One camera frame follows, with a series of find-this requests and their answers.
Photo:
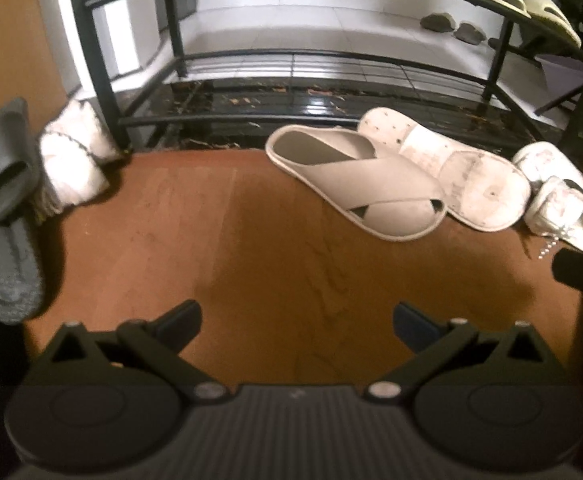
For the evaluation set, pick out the white sneaker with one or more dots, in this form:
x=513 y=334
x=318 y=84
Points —
x=561 y=210
x=546 y=162

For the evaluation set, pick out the purple plastic bin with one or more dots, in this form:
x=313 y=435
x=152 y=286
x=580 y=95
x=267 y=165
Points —
x=569 y=80

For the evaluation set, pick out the white fuzzy slipper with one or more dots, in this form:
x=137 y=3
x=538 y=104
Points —
x=71 y=170

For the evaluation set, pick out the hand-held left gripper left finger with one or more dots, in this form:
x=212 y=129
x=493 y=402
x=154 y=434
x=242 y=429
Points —
x=181 y=320

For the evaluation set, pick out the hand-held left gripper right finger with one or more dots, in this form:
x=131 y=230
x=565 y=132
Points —
x=412 y=322

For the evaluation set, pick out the medium grey stone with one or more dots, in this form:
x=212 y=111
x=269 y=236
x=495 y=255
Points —
x=470 y=33

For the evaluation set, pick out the white flat slipper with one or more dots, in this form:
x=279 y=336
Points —
x=471 y=180

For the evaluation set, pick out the small grey stone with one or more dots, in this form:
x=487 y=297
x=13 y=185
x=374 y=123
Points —
x=494 y=42

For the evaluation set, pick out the grey foam slipper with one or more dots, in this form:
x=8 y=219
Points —
x=6 y=260

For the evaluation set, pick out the black metal shoe rack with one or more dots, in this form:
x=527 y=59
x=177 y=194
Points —
x=101 y=70

